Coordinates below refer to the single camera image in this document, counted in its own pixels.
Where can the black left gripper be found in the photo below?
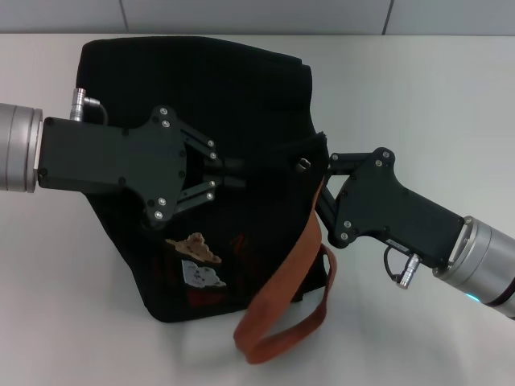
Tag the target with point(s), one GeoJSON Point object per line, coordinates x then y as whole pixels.
{"type": "Point", "coordinates": [108, 158]}

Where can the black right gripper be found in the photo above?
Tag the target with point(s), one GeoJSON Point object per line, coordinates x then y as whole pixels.
{"type": "Point", "coordinates": [394, 213]}

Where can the silver main zipper pull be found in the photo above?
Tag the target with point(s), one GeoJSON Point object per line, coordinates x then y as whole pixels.
{"type": "Point", "coordinates": [303, 165]}

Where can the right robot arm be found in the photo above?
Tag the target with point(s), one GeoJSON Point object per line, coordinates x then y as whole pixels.
{"type": "Point", "coordinates": [483, 265]}

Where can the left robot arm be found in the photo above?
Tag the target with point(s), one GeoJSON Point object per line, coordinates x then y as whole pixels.
{"type": "Point", "coordinates": [18, 146]}

